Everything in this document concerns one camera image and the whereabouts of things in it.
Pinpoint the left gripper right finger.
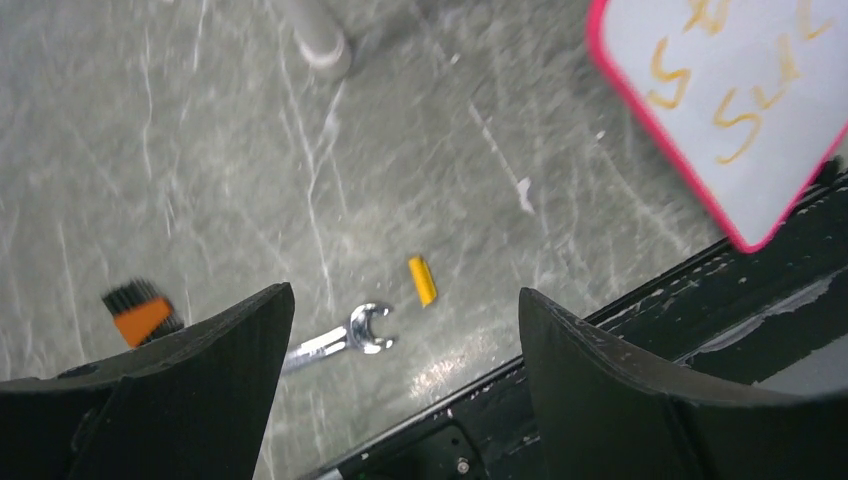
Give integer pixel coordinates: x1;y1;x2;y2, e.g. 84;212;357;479
518;288;847;479

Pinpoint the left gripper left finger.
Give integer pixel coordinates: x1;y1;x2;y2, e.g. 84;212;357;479
1;283;295;479

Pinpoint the yellow marker cap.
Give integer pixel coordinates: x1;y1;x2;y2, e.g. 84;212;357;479
408;256;438;308

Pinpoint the pink framed whiteboard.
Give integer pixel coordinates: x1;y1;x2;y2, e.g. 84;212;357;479
586;1;847;253

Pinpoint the silver open-end wrench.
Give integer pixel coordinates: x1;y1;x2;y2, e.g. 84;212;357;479
281;302;396;376

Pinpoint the white pvc pipe frame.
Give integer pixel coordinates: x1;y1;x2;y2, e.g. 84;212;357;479
281;0;352;80

